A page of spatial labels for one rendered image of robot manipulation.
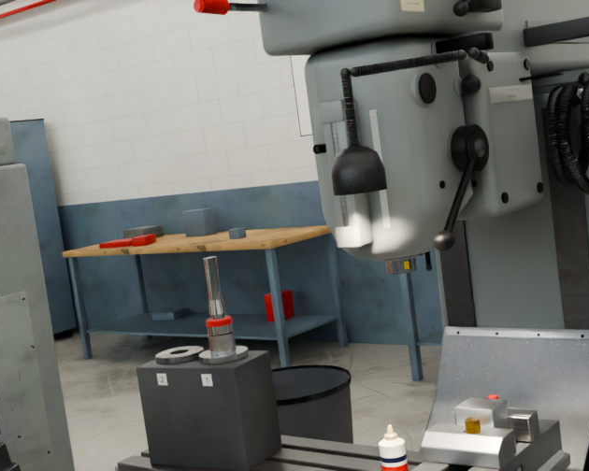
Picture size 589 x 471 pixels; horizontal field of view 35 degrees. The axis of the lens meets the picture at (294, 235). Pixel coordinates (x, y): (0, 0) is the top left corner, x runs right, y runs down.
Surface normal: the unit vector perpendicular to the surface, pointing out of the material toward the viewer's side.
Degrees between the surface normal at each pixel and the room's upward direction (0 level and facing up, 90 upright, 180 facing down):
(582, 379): 63
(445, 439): 40
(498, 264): 90
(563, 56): 90
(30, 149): 90
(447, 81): 90
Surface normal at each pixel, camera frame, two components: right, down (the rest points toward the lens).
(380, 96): -0.37, 0.14
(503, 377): -0.62, -0.29
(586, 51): 0.77, -0.04
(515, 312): -0.62, 0.16
